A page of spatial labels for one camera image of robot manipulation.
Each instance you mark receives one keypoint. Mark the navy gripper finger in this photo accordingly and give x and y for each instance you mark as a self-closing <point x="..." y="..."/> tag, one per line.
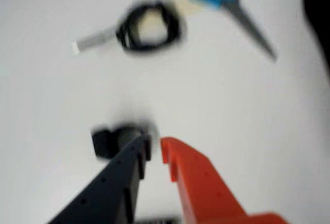
<point x="111" y="190"/>

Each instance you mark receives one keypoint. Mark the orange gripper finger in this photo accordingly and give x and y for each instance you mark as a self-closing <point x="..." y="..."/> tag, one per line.
<point x="201" y="185"/>

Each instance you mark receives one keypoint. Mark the pale tape patch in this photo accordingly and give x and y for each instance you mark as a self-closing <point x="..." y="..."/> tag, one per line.
<point x="189" y="7"/>

